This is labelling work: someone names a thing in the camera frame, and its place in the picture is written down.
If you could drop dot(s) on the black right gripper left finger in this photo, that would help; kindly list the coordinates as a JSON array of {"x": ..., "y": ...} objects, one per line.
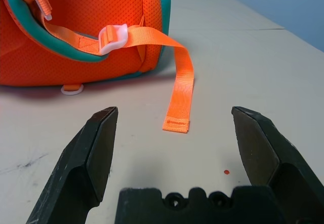
[{"x": 76, "y": 163}]

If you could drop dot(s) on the orange and teal backpack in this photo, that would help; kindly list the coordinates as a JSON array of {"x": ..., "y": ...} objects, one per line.
[{"x": 101, "y": 6}]

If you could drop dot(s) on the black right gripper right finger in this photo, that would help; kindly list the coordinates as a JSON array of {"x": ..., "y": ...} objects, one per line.
[{"x": 278, "y": 153}]

